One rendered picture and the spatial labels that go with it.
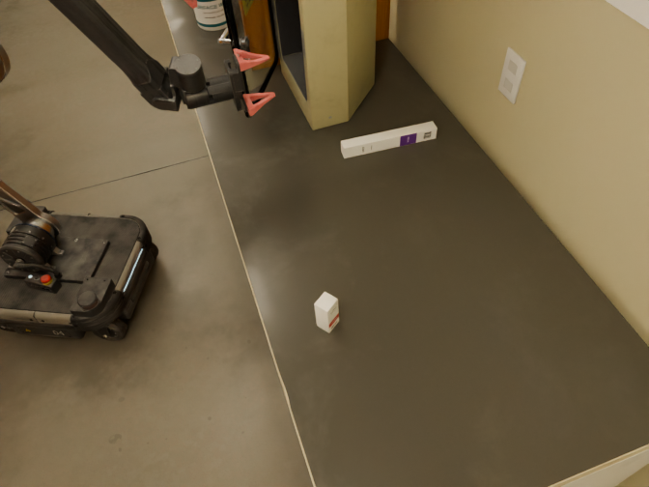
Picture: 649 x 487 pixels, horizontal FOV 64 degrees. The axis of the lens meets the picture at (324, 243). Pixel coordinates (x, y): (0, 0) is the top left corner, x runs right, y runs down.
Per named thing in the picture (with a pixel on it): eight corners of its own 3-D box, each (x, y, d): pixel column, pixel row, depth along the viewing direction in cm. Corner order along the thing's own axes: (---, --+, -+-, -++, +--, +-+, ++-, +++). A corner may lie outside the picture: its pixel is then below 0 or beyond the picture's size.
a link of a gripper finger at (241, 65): (271, 55, 113) (230, 65, 112) (275, 84, 119) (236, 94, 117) (264, 41, 118) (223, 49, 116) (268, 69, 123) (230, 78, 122)
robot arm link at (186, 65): (162, 79, 121) (154, 108, 118) (150, 42, 111) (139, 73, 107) (213, 85, 121) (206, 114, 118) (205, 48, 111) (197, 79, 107)
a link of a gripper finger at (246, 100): (275, 83, 119) (236, 93, 117) (279, 109, 124) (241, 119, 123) (268, 68, 123) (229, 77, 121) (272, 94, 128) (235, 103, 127)
